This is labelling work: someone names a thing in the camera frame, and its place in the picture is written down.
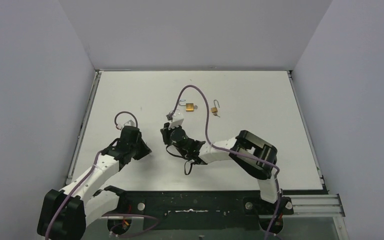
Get brass padlock shackle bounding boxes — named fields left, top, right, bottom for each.
left=178, top=99, right=198, bottom=112

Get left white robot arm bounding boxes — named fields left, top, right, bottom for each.
left=36, top=126, right=152, bottom=240

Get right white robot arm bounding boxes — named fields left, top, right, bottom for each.
left=160, top=113, right=293, bottom=214

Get right small brass padlock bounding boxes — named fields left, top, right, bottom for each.
left=210, top=99, right=220, bottom=117

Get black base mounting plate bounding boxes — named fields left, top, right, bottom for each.
left=109, top=190, right=294, bottom=233

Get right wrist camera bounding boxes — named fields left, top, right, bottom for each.
left=166, top=111, right=185, bottom=129

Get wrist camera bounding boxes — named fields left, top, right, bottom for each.
left=166, top=111, right=185, bottom=129
left=115, top=120, right=137, bottom=131

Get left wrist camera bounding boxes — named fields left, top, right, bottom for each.
left=115, top=120, right=137, bottom=131

